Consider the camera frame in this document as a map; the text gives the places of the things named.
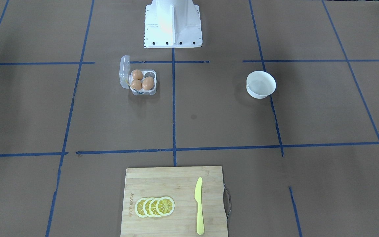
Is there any brown egg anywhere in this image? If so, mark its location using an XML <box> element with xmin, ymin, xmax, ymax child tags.
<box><xmin>131</xmin><ymin>79</ymin><xmax>142</xmax><ymax>91</ymax></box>
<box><xmin>131</xmin><ymin>69</ymin><xmax>143</xmax><ymax>81</ymax></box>
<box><xmin>142</xmin><ymin>76</ymin><xmax>155</xmax><ymax>91</ymax></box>

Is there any clear plastic egg box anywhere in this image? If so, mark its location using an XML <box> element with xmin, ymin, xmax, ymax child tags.
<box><xmin>119</xmin><ymin>55</ymin><xmax>157</xmax><ymax>96</ymax></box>

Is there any brown egg front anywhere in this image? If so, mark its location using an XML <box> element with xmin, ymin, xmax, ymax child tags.
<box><xmin>131</xmin><ymin>79</ymin><xmax>142</xmax><ymax>91</ymax></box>

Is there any bamboo cutting board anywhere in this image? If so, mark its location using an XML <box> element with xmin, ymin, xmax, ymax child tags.
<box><xmin>120</xmin><ymin>166</ymin><xmax>229</xmax><ymax>237</ymax></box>

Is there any white bowl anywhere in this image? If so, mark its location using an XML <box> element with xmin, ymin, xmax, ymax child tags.
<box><xmin>246</xmin><ymin>71</ymin><xmax>277</xmax><ymax>99</ymax></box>

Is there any lemon slice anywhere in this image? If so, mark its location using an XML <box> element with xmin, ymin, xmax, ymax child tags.
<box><xmin>143</xmin><ymin>197</ymin><xmax>154</xmax><ymax>218</ymax></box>
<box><xmin>156</xmin><ymin>196</ymin><xmax>175</xmax><ymax>216</ymax></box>
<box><xmin>134</xmin><ymin>197</ymin><xmax>148</xmax><ymax>218</ymax></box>
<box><xmin>148</xmin><ymin>198</ymin><xmax>161</xmax><ymax>218</ymax></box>

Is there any yellow plastic knife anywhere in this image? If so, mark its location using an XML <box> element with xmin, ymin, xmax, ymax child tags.
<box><xmin>194</xmin><ymin>177</ymin><xmax>204</xmax><ymax>235</ymax></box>

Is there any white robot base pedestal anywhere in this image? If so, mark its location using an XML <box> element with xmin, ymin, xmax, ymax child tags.
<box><xmin>143</xmin><ymin>0</ymin><xmax>203</xmax><ymax>48</ymax></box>

